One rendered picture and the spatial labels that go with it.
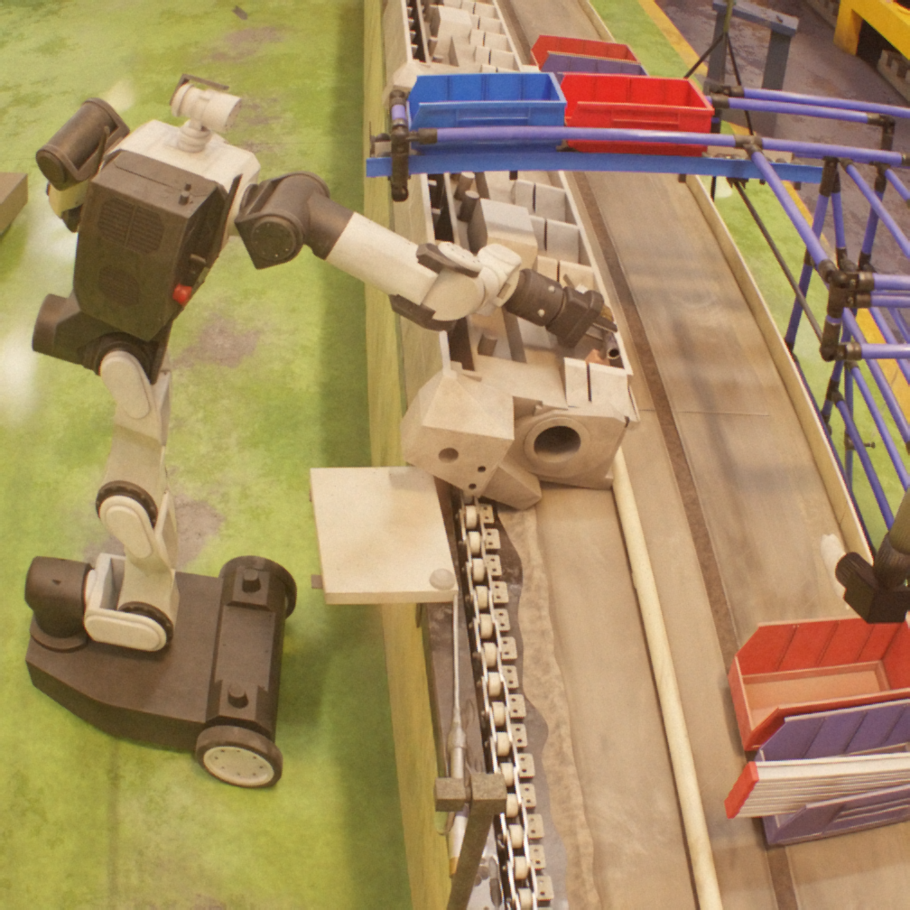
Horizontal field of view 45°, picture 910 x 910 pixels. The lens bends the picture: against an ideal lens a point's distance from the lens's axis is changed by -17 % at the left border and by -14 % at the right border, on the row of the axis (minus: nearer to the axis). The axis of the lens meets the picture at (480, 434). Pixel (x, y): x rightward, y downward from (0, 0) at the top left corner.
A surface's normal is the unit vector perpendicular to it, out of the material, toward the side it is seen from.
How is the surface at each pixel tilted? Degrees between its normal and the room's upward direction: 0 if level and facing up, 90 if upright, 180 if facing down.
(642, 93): 88
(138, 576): 90
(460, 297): 86
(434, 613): 0
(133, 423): 90
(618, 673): 0
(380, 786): 0
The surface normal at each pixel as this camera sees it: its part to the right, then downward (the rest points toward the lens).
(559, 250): 0.29, -0.33
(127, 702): 0.12, -0.77
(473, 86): 0.10, 0.62
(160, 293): -0.27, 0.73
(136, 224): -0.18, 0.57
